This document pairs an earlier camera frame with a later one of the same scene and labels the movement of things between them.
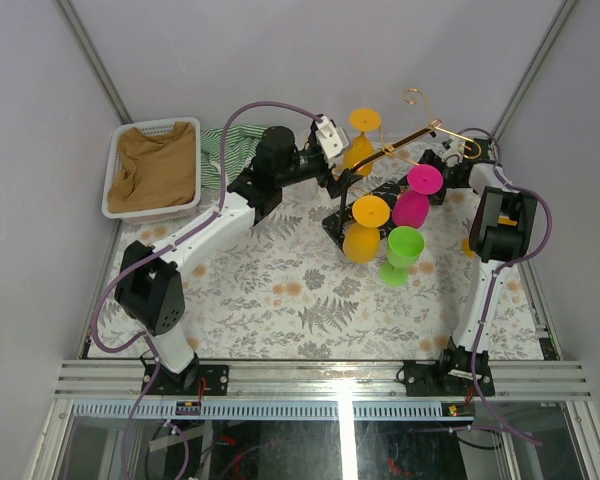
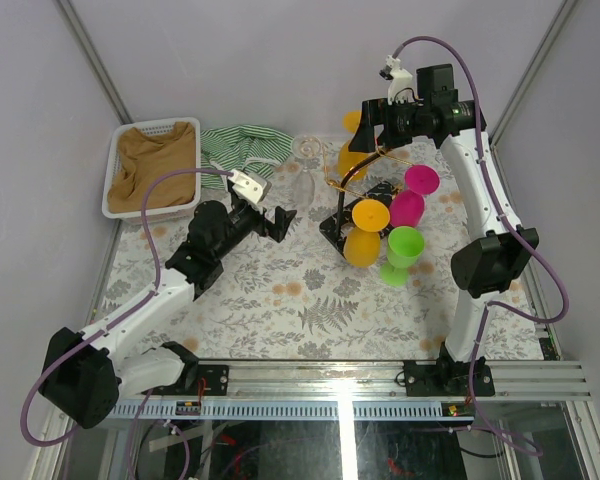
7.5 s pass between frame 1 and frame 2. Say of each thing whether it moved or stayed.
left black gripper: moved
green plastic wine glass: stayed
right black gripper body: moved
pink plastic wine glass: stayed
